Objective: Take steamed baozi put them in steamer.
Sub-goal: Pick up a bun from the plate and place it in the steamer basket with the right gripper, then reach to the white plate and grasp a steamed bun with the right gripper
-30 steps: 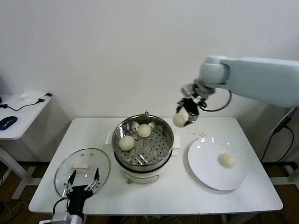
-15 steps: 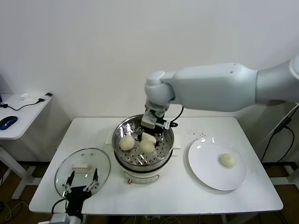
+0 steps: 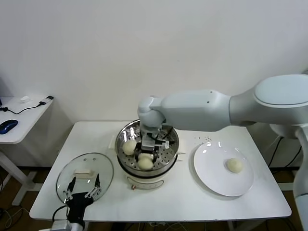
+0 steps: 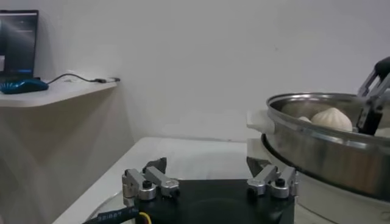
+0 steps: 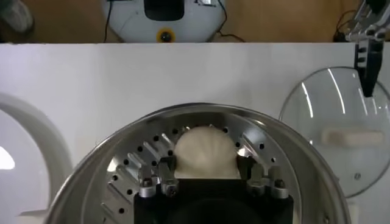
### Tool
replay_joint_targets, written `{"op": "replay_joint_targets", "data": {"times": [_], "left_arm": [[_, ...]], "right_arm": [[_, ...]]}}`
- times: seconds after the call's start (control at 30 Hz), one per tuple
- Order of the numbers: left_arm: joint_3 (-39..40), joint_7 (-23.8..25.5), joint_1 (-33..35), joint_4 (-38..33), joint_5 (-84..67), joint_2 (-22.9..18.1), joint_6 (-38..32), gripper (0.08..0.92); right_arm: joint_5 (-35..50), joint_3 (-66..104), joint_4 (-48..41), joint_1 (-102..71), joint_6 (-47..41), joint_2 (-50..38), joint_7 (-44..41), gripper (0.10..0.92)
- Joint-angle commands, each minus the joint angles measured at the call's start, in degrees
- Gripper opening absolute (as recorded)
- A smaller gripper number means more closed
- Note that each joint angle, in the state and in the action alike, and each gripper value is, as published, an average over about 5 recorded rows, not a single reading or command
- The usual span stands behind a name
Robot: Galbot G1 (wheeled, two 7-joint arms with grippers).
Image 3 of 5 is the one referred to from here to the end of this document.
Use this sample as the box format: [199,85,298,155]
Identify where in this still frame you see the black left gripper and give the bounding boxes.
[63,173,102,223]

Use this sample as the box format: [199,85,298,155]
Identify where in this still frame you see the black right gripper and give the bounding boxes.
[134,124,163,166]

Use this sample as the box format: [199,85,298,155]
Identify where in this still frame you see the glass lid with white handle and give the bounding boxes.
[55,152,115,203]

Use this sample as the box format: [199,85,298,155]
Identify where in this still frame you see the steel steamer basket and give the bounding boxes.
[109,119,187,174]

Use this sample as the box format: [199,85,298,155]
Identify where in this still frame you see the white round plate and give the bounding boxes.
[193,141,255,197]

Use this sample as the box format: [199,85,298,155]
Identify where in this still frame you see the blue computer mouse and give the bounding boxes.
[0,119,19,135]

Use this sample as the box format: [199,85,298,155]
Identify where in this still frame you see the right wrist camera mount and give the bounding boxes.
[141,137,170,152]

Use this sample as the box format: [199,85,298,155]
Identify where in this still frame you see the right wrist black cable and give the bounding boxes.
[149,127,174,146]

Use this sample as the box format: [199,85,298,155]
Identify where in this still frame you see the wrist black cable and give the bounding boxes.
[52,204,69,221]
[149,127,174,146]

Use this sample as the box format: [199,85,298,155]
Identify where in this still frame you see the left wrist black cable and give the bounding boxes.
[52,204,69,221]

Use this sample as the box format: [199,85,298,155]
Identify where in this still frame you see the white floor cable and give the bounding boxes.
[4,207,27,228]

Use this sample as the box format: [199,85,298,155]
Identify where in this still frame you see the black usb cable with plug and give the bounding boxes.
[0,95,54,115]

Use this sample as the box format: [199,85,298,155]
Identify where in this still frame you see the black adapter cable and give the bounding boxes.
[268,137,303,169]

